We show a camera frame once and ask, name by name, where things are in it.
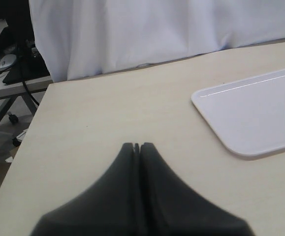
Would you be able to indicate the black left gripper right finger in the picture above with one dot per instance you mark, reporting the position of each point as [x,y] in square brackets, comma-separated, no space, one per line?
[172,208]

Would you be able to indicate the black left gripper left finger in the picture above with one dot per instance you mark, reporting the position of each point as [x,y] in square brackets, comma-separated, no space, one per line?
[107,208]

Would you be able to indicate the white rectangular plastic tray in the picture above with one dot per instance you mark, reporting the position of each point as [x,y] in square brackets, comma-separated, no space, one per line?
[248,115]

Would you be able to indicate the side desk with clutter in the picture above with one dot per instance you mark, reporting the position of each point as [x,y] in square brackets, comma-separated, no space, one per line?
[28,75]

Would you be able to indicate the white backdrop curtain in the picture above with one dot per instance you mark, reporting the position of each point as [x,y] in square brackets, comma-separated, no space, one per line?
[81,38]

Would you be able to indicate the white computer mouse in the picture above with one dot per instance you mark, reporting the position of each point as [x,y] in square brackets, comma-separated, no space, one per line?
[8,61]

